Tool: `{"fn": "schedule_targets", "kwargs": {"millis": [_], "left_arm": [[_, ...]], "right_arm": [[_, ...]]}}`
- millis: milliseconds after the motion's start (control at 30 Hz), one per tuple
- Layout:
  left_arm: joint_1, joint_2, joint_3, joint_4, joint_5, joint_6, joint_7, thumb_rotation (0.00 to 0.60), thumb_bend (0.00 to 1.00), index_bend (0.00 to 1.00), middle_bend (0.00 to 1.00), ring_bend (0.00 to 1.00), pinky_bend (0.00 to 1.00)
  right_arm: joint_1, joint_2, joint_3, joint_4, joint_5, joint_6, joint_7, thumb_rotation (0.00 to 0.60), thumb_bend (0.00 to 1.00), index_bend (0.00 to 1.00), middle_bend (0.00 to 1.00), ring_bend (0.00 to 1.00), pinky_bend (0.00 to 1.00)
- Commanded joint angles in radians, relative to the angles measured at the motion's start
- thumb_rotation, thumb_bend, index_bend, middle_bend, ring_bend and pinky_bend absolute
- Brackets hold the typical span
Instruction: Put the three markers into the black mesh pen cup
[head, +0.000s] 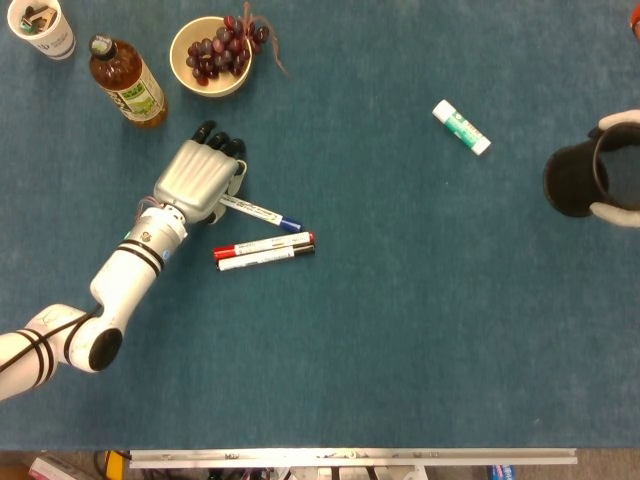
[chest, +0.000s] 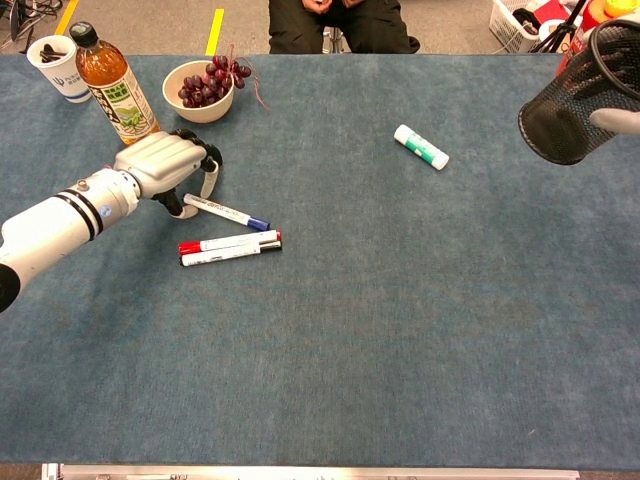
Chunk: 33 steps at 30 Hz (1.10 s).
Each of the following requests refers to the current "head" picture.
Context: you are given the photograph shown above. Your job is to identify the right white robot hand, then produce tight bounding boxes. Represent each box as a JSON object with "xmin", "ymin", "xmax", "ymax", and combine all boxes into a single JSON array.
[{"xmin": 587, "ymin": 109, "xmax": 640, "ymax": 229}]

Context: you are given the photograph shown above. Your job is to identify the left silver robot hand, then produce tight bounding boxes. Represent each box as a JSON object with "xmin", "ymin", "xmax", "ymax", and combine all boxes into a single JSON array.
[{"xmin": 153, "ymin": 119, "xmax": 249, "ymax": 226}]

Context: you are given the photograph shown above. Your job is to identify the black mesh pen holder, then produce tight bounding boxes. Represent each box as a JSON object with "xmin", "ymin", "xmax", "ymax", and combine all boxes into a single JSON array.
[{"xmin": 542, "ymin": 122, "xmax": 640, "ymax": 219}]

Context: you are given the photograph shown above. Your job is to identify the blue cap whiteboard marker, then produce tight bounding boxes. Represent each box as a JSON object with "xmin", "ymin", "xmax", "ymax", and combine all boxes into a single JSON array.
[{"xmin": 219, "ymin": 195, "xmax": 304, "ymax": 231}]

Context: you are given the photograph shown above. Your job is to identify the red cap whiteboard marker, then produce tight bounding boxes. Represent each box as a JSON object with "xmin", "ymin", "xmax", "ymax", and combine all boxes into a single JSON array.
[{"xmin": 213, "ymin": 231, "xmax": 316, "ymax": 260}]

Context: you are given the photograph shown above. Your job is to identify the black cap whiteboard marker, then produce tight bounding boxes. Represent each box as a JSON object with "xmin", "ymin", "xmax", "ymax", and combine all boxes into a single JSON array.
[{"xmin": 215, "ymin": 243, "xmax": 317, "ymax": 273}]

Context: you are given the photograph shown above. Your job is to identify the cream bowl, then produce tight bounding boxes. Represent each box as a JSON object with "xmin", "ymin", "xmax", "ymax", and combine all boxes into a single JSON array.
[{"xmin": 169, "ymin": 15, "xmax": 254, "ymax": 98}]

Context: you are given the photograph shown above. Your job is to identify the amber tea bottle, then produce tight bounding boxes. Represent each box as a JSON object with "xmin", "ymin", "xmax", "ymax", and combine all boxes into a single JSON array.
[{"xmin": 88, "ymin": 33, "xmax": 169, "ymax": 129}]

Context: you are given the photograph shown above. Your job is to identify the dark red grape bunch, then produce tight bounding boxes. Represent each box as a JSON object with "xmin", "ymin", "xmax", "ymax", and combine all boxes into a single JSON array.
[{"xmin": 185, "ymin": 1, "xmax": 291, "ymax": 87}]

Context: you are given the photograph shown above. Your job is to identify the white green glue stick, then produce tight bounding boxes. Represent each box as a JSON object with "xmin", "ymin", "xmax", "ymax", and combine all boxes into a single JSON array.
[{"xmin": 431, "ymin": 98, "xmax": 493, "ymax": 157}]

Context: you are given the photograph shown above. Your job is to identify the white paper cup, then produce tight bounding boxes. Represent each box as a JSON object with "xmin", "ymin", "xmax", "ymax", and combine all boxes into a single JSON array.
[{"xmin": 6, "ymin": 0, "xmax": 78, "ymax": 62}]

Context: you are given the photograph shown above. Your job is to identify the dark clips in cup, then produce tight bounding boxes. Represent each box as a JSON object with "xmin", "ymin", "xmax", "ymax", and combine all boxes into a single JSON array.
[{"xmin": 18, "ymin": 4, "xmax": 51, "ymax": 35}]

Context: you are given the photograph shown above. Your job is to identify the blue felt table cover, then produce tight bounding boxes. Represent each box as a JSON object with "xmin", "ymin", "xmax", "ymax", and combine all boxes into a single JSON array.
[{"xmin": 0, "ymin": 0, "xmax": 640, "ymax": 451}]

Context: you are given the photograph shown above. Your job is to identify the yellow object under table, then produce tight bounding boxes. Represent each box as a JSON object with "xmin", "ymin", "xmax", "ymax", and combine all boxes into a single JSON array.
[{"xmin": 103, "ymin": 450, "xmax": 132, "ymax": 480}]

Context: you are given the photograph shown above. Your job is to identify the pink box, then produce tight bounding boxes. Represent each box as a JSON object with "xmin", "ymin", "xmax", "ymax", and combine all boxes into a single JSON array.
[{"xmin": 27, "ymin": 453, "xmax": 84, "ymax": 480}]

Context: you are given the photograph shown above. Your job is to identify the aluminium table edge rail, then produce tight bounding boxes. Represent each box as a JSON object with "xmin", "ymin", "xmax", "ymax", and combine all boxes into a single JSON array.
[{"xmin": 128, "ymin": 448, "xmax": 579, "ymax": 470}]

